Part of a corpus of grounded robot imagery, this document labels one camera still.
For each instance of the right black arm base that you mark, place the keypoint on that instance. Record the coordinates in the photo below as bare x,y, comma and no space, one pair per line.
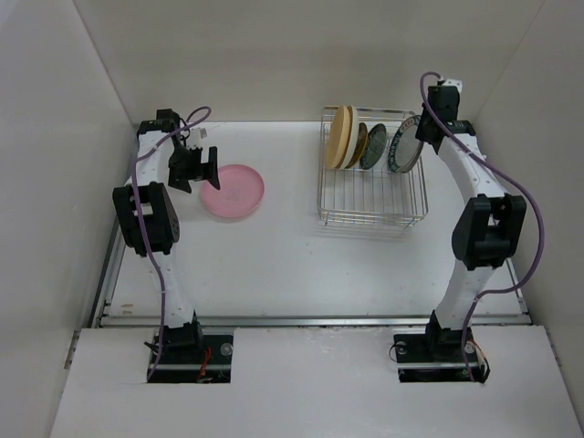
418,363

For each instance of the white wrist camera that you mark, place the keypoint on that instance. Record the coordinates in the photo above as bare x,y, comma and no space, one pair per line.
197,138
456,83

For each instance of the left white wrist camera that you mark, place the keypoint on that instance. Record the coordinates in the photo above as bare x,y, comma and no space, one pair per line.
197,138

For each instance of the tan yellow plate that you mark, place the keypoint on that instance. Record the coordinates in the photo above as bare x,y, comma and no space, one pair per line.
338,138

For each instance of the front aluminium rail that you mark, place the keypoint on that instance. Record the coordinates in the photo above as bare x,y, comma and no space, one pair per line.
312,322

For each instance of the brown gold plate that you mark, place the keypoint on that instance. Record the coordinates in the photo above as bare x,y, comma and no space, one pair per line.
360,145

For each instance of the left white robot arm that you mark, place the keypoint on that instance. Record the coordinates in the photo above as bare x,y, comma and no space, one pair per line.
166,159

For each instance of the pink plastic plate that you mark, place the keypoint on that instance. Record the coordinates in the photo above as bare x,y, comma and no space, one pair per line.
241,191

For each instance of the dark green plate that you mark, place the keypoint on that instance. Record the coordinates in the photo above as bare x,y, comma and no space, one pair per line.
376,141

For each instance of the white plate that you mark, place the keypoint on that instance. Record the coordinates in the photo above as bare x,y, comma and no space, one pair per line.
353,137

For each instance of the blue rimmed grey plate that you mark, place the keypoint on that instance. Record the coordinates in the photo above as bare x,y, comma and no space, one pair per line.
405,149

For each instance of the metal wire dish rack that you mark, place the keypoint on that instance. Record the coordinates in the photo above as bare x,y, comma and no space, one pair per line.
373,197

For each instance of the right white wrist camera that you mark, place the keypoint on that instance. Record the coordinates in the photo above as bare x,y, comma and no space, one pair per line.
456,83

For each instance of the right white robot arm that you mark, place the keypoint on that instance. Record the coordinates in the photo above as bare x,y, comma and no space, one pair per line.
488,230

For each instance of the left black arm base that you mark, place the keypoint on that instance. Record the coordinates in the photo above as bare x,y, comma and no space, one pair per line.
201,360

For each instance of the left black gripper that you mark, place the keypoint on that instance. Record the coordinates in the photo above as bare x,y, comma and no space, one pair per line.
198,172

